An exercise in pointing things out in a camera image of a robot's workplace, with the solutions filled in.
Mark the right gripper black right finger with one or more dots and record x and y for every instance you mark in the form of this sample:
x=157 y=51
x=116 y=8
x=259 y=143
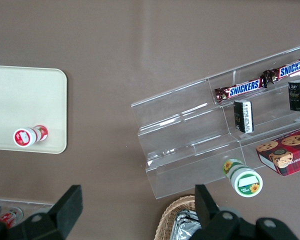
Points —
x=205 y=205

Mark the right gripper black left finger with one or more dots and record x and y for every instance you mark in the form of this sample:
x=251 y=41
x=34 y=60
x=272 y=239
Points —
x=67 y=207

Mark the light wicker basket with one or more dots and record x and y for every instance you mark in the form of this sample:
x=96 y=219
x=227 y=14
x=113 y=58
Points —
x=165 y=220

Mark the cream plastic tray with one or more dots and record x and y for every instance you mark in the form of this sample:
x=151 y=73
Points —
x=27 y=100

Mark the clear acrylic bottle rack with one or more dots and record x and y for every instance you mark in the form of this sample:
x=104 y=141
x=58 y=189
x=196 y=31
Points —
x=37 y=206

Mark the stacked aluminium foil trays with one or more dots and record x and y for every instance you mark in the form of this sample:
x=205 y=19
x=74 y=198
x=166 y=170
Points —
x=182 y=227

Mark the green sunflower yogurt cup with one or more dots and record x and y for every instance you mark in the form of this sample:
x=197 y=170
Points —
x=247 y=183

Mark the clear acrylic stepped shelf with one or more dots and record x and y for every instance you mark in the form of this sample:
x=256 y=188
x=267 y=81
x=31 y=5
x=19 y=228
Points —
x=185 y=140

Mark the red strawberry yogurt cup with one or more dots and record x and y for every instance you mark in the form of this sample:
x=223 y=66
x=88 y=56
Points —
x=22 y=137

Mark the small black box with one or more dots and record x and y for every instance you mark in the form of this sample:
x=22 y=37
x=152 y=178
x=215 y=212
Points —
x=241 y=116
x=297 y=96

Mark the red tartan cookie box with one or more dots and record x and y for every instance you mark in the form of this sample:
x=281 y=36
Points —
x=290 y=155

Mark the Snickers chocolate bar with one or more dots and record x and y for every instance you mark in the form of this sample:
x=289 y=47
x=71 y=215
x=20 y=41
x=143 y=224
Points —
x=292 y=70
x=242 y=87

